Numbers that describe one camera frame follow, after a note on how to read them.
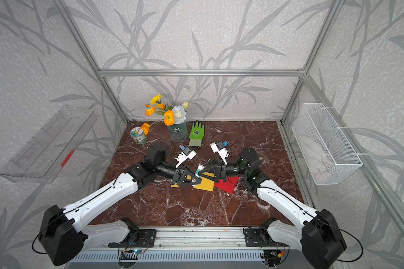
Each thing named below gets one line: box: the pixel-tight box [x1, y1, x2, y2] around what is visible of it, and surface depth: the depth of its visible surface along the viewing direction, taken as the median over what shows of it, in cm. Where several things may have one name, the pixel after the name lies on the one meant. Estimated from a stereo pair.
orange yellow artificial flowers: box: [144, 94, 190, 127], surface depth 80 cm
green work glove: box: [189, 119, 205, 148], surface depth 114 cm
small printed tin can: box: [129, 126, 148, 146], surface depth 107 cm
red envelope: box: [213, 175, 240, 194], surface depth 91 cm
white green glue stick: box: [194, 164, 205, 179], surface depth 64 cm
